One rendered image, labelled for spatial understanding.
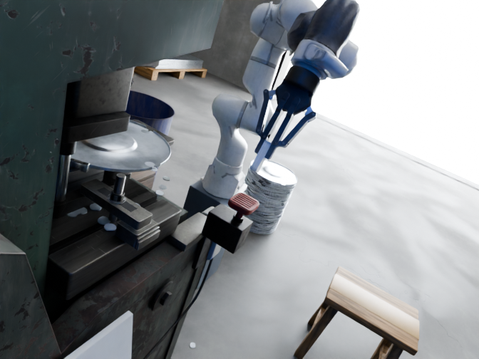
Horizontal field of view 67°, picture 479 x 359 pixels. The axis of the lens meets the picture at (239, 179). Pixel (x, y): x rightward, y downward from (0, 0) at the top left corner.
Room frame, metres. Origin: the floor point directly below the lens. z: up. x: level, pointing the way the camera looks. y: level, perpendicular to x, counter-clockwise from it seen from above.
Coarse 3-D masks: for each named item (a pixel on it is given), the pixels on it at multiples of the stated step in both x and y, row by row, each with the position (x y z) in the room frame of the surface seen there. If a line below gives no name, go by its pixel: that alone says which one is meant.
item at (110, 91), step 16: (80, 80) 0.57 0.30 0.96; (96, 80) 0.60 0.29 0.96; (112, 80) 0.63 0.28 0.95; (128, 80) 0.67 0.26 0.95; (80, 96) 0.57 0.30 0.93; (96, 96) 0.60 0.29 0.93; (112, 96) 0.64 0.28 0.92; (128, 96) 0.72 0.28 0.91; (64, 112) 0.57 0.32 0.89; (80, 112) 0.57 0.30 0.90; (96, 112) 0.61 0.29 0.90; (112, 112) 0.65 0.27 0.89
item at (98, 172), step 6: (72, 168) 0.59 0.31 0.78; (90, 168) 0.61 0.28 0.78; (72, 174) 0.57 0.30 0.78; (78, 174) 0.59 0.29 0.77; (84, 174) 0.60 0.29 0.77; (90, 174) 0.62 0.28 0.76; (96, 174) 0.63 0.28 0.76; (102, 174) 0.65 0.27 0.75; (72, 180) 0.58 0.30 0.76; (78, 180) 0.59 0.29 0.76; (84, 180) 0.60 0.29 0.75; (90, 180) 0.62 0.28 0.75; (102, 180) 0.65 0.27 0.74; (72, 186) 0.58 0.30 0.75; (78, 186) 0.59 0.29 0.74; (66, 192) 0.57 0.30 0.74
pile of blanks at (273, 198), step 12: (252, 180) 1.86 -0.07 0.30; (264, 180) 1.84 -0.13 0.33; (252, 192) 1.86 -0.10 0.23; (264, 192) 1.82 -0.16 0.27; (276, 192) 1.83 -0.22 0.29; (288, 192) 1.87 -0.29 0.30; (264, 204) 1.82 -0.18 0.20; (276, 204) 1.84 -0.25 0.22; (252, 216) 1.82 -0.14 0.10; (264, 216) 1.82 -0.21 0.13; (276, 216) 1.86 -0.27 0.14; (252, 228) 1.83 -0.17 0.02; (264, 228) 1.83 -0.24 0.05; (276, 228) 1.94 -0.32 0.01
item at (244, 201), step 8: (240, 192) 0.77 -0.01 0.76; (232, 200) 0.72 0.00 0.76; (240, 200) 0.73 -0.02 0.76; (248, 200) 0.74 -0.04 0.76; (256, 200) 0.76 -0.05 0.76; (232, 208) 0.71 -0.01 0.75; (240, 208) 0.70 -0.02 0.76; (248, 208) 0.71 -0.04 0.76; (256, 208) 0.73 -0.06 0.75; (240, 216) 0.73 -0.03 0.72
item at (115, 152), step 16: (128, 128) 0.85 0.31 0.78; (144, 128) 0.88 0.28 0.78; (80, 144) 0.68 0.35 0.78; (96, 144) 0.70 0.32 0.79; (112, 144) 0.72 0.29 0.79; (128, 144) 0.75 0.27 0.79; (144, 144) 0.79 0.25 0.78; (160, 144) 0.83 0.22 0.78; (96, 160) 0.64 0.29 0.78; (112, 160) 0.66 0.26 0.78; (128, 160) 0.69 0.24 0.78; (144, 160) 0.71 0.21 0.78; (160, 160) 0.74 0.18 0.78
